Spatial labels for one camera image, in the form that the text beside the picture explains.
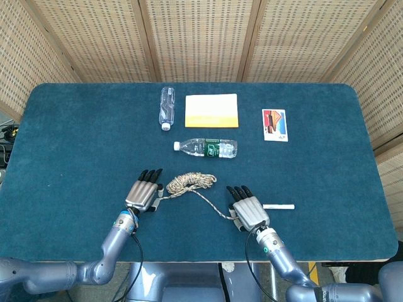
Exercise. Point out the white marker with blue cap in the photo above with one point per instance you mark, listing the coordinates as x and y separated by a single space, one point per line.
280 206

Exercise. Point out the black and yellow clamp stand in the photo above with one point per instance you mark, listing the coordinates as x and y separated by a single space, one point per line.
9 132

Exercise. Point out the clear bottle with green label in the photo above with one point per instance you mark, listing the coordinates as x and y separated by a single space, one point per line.
211 148

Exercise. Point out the white plastic bracket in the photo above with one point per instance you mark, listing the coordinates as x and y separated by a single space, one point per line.
228 268

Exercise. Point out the white sneaker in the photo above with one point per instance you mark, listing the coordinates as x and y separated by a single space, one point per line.
338 273

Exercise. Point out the black equipment box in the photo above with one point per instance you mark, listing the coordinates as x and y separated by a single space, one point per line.
4 155

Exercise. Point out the colourful picture card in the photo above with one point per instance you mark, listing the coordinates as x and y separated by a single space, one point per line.
275 124

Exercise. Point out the yellow floor tape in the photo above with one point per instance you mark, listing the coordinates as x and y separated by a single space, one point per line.
313 270

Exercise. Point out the grey-blue robot torso base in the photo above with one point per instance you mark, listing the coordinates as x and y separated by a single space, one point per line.
189 283

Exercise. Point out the woven bamboo screen panel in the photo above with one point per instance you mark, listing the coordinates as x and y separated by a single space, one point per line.
94 37
378 94
308 37
25 63
201 37
393 195

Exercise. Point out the white and yellow notepad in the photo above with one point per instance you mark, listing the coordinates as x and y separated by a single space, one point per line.
211 110

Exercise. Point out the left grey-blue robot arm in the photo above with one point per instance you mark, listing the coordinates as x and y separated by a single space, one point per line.
113 242

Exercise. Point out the blue felt table cover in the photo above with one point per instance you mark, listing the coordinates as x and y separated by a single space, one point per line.
78 157

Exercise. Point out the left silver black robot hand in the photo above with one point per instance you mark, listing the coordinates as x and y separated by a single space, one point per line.
141 193

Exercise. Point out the person's black trouser leg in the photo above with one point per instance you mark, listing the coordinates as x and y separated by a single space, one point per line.
362 274

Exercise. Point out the metal table leg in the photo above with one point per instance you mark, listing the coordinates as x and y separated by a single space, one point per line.
272 267

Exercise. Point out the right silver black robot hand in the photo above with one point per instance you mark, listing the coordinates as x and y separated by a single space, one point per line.
250 212

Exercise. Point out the clear bottle with blue label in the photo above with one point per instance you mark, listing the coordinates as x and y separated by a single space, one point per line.
167 107

